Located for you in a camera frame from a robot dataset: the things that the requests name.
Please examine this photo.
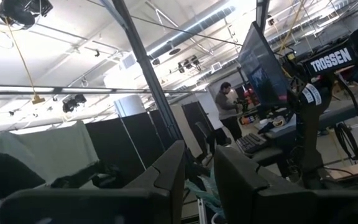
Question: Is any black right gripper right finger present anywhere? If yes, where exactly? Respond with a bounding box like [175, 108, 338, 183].
[213, 145, 358, 224]

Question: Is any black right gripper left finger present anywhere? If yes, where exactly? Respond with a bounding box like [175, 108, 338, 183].
[0, 139, 186, 224]

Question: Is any black keyboard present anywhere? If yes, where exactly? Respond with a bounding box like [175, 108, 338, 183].
[235, 133, 270, 156]

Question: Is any black room divider panel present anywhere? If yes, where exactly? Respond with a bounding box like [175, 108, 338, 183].
[85, 117, 146, 185]
[121, 108, 176, 169]
[181, 101, 216, 158]

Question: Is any black office chair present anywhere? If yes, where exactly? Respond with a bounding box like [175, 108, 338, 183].
[194, 121, 229, 159]

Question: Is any beige room divider panel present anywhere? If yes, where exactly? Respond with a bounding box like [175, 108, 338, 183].
[169, 104, 203, 158]

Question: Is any person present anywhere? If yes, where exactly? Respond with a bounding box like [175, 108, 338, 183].
[214, 82, 244, 141]
[0, 151, 47, 218]

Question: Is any red storage shelving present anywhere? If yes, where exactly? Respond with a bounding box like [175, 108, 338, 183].
[243, 88, 260, 108]

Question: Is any grey aluminium crossbar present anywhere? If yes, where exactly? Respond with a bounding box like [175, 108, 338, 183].
[0, 83, 209, 96]

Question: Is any white fabric partition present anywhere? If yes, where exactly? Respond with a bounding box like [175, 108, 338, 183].
[0, 120, 99, 185]

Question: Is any dark grey desk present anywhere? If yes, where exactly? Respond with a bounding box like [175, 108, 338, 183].
[253, 99, 358, 167]

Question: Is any black computer monitor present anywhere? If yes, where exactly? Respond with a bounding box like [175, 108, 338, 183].
[237, 21, 292, 118]

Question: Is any black coiled cable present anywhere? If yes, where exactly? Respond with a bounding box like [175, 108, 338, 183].
[334, 121, 358, 161]

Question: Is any black hanging camera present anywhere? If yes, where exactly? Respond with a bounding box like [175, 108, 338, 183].
[62, 94, 88, 113]

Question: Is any grey aluminium upright post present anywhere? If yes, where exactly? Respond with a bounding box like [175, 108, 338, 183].
[99, 0, 186, 142]

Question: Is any yellow hanging cable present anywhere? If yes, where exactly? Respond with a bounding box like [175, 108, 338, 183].
[4, 17, 47, 106]

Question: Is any grey ceiling duct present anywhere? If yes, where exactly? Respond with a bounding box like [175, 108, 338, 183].
[147, 5, 236, 60]

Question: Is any black overhead camera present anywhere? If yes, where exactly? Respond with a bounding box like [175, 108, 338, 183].
[0, 0, 54, 30]

